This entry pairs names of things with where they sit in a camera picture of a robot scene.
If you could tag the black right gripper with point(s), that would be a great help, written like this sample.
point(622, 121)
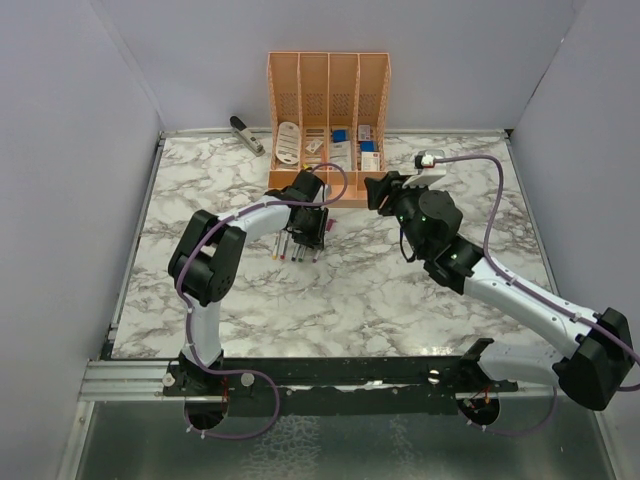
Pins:
point(390, 185)

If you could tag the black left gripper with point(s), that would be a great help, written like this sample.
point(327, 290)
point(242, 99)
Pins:
point(314, 238)

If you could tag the green white pen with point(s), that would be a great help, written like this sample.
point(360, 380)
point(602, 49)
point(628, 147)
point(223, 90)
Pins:
point(302, 253)

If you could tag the purple pen cap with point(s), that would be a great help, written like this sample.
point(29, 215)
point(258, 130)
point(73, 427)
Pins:
point(330, 225)

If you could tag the blue white pen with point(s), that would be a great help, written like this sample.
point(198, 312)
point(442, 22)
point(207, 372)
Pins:
point(296, 252)

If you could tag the red white pen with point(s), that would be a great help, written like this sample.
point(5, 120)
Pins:
point(282, 253)

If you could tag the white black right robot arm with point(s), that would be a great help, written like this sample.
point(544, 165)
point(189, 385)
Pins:
point(589, 352)

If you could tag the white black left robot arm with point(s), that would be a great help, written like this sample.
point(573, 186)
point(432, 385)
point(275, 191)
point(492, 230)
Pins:
point(206, 260)

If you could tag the white red labelled box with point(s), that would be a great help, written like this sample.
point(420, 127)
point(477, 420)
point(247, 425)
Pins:
point(370, 161)

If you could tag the blue small box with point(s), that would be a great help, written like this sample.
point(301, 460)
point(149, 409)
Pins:
point(340, 135)

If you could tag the white oval label card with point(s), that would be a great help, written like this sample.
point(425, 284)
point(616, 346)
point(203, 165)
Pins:
point(288, 143)

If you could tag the peach plastic desk organizer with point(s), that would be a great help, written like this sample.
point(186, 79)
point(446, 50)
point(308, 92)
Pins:
point(322, 91)

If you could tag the grey black stapler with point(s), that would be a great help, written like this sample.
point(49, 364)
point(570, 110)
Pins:
point(245, 136)

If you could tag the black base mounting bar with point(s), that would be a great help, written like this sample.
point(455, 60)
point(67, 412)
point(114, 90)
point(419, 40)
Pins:
point(333, 386)

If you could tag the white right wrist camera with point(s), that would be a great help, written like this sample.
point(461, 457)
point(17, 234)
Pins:
point(428, 169)

